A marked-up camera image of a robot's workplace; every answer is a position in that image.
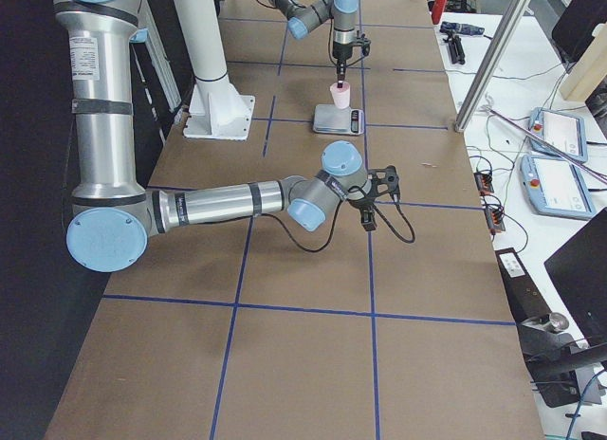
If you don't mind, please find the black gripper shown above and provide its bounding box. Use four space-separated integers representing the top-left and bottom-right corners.
331 41 351 87
348 186 379 230

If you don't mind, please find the pink plastic cup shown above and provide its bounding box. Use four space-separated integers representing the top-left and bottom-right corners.
329 81 351 109

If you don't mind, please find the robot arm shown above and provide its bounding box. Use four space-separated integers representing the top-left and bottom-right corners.
53 0 378 273
268 0 359 89

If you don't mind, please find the digital kitchen scale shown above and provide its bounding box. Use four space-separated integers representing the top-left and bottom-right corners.
313 104 365 136

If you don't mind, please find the black folded tripod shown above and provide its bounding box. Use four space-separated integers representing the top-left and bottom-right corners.
443 29 466 65

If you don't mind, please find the red cylinder object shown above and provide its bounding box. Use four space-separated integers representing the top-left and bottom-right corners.
431 0 448 25

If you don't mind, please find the folded blue umbrella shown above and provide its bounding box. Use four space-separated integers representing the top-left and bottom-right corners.
439 21 485 36

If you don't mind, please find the black box with label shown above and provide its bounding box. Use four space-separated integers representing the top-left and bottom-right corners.
495 247 551 323

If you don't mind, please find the near blue teach pendant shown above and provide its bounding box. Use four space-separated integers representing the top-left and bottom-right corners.
520 155 597 220

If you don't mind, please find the blue teach pendant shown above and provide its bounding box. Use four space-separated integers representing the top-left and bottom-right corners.
520 155 597 220
528 107 588 162

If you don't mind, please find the far blue teach pendant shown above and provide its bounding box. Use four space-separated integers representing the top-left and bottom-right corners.
528 107 588 162

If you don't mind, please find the black monitor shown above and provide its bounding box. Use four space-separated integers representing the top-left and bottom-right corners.
544 210 607 345

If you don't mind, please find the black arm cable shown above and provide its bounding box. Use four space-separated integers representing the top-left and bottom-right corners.
253 192 417 252
326 25 372 62

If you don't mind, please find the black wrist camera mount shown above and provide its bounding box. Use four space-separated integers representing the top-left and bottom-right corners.
354 31 371 57
368 165 400 203

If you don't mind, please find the white pedestal column base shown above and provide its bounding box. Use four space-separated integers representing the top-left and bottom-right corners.
174 0 255 140

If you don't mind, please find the aluminium frame post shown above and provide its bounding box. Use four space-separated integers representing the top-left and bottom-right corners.
454 0 531 133

